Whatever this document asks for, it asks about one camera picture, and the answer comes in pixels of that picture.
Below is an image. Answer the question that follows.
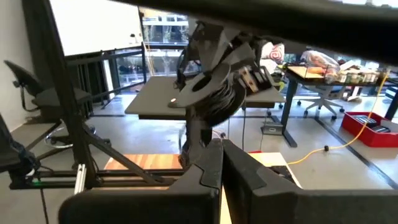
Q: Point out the grey floor power box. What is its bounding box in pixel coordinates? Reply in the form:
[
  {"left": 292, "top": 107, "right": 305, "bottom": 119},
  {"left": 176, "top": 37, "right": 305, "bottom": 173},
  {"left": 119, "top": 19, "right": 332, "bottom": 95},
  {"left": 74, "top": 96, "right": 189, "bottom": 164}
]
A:
[{"left": 261, "top": 121, "right": 283, "bottom": 136}]

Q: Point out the clear plastic bag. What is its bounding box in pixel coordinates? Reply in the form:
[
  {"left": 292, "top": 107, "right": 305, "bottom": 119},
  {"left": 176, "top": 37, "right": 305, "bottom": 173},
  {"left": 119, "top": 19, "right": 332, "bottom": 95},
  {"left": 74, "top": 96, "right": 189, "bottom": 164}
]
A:
[{"left": 300, "top": 49, "right": 342, "bottom": 82}]

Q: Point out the black office chair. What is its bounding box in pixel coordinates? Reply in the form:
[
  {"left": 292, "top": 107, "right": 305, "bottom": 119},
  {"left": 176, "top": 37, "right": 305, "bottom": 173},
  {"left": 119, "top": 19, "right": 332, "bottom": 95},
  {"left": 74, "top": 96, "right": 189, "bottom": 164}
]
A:
[{"left": 3, "top": 60, "right": 97, "bottom": 149}]

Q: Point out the black cord spool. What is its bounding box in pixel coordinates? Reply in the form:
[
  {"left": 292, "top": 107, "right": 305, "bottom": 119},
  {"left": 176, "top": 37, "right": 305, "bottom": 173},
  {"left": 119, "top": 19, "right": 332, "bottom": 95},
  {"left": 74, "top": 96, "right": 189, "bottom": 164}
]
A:
[{"left": 167, "top": 63, "right": 247, "bottom": 128}]

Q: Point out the white bag red swirl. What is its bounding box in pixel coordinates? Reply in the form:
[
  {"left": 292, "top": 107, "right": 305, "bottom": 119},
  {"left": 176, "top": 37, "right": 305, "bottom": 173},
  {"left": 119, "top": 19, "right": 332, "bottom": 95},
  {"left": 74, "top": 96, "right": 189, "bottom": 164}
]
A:
[{"left": 260, "top": 42, "right": 285, "bottom": 74}]

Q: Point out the cluttered desk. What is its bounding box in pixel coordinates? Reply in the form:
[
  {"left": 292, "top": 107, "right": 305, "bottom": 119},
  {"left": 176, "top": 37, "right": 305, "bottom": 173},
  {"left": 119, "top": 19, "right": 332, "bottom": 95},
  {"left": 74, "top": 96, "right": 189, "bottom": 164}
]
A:
[{"left": 284, "top": 49, "right": 398, "bottom": 149}]

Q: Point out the grey desk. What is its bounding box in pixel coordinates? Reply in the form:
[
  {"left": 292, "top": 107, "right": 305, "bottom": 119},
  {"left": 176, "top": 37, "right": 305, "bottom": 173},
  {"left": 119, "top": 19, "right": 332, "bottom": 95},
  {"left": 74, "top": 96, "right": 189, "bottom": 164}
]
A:
[{"left": 124, "top": 75, "right": 286, "bottom": 121}]

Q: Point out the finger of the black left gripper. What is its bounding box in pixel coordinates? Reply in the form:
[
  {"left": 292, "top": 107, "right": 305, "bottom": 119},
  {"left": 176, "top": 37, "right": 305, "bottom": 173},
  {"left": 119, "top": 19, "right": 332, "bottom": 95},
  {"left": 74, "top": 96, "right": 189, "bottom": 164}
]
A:
[{"left": 249, "top": 66, "right": 275, "bottom": 93}]

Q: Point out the black frame pole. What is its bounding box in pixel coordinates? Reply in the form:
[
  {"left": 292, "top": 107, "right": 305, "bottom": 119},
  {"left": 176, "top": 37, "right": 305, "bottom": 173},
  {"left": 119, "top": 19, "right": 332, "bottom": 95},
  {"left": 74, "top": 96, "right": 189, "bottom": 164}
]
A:
[{"left": 9, "top": 0, "right": 398, "bottom": 190}]

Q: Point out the red floor bin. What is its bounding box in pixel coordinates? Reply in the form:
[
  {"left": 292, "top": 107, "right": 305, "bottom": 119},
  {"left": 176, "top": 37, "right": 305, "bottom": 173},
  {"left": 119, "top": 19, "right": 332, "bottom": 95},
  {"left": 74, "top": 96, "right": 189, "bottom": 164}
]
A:
[{"left": 341, "top": 111, "right": 398, "bottom": 148}]

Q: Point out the black cord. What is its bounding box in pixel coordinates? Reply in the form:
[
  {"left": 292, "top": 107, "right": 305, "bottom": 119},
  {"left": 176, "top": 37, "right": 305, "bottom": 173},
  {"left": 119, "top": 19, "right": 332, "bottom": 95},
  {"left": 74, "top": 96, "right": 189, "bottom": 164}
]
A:
[{"left": 195, "top": 80, "right": 247, "bottom": 128}]

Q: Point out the yellow hanging cable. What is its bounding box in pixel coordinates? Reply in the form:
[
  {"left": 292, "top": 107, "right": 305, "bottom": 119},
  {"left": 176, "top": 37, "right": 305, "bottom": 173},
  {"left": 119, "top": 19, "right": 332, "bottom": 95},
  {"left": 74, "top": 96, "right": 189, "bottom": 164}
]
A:
[{"left": 287, "top": 70, "right": 390, "bottom": 166}]

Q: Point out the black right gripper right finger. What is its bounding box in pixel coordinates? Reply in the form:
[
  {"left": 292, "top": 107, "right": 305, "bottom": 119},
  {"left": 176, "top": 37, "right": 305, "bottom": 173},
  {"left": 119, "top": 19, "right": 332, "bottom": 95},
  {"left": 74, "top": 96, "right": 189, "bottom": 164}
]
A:
[{"left": 222, "top": 138, "right": 398, "bottom": 224}]

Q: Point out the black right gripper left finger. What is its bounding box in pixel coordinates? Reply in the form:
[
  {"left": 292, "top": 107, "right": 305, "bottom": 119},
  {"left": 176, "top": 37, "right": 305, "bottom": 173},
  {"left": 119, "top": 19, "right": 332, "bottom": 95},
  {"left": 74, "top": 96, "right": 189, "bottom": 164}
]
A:
[{"left": 58, "top": 138, "right": 224, "bottom": 224}]

